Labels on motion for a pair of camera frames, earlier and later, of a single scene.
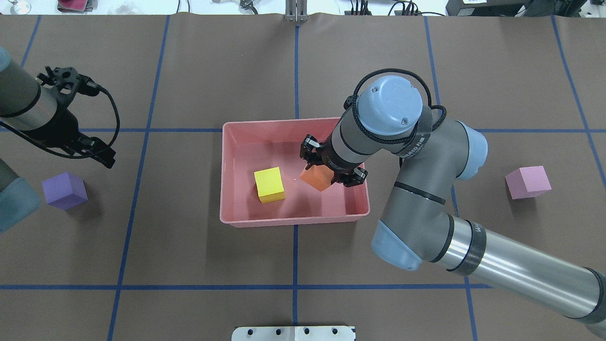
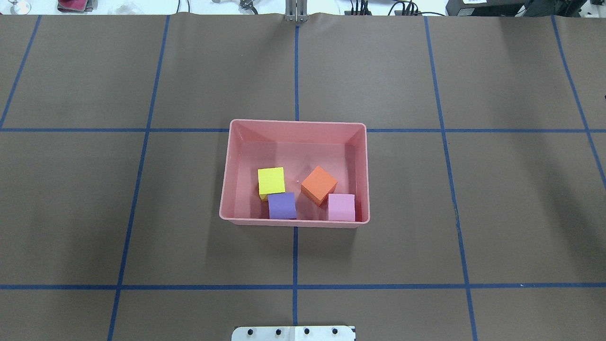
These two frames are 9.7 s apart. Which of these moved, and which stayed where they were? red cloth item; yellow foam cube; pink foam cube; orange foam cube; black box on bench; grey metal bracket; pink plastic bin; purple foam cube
Moved: orange foam cube; purple foam cube; pink foam cube
Stayed: grey metal bracket; pink plastic bin; yellow foam cube; black box on bench; red cloth item
